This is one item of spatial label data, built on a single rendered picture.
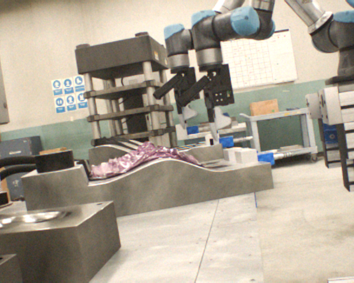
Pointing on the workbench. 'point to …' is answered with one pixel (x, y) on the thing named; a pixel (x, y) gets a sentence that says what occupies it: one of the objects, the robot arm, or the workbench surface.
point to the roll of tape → (54, 161)
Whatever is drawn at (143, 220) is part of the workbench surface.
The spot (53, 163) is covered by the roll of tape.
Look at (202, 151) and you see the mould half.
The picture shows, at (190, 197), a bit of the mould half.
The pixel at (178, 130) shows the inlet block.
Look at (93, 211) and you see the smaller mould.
